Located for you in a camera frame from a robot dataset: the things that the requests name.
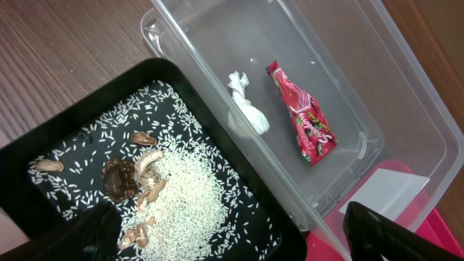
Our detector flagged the black tray bin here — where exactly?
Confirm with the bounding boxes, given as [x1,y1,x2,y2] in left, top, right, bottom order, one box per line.
[1,59,307,260]

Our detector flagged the red serving tray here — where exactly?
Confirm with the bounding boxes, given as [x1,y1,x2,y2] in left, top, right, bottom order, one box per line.
[324,159,463,257]

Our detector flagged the white tissue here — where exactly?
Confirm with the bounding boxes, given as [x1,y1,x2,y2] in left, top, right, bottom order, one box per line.
[228,71,270,135]

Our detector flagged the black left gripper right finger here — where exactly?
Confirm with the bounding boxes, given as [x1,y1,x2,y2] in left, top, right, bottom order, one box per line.
[343,202,463,261]

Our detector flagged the clear plastic bin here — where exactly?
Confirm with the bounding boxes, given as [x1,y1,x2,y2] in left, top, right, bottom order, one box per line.
[141,0,463,260]

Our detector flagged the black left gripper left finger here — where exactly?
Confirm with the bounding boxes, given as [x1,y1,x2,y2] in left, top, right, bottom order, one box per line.
[1,202,122,261]

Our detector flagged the red candy wrapper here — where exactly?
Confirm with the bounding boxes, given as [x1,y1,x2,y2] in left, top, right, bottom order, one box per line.
[266,61,339,167]

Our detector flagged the rice and food scraps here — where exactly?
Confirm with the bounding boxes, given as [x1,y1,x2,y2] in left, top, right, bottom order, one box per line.
[27,80,281,260]

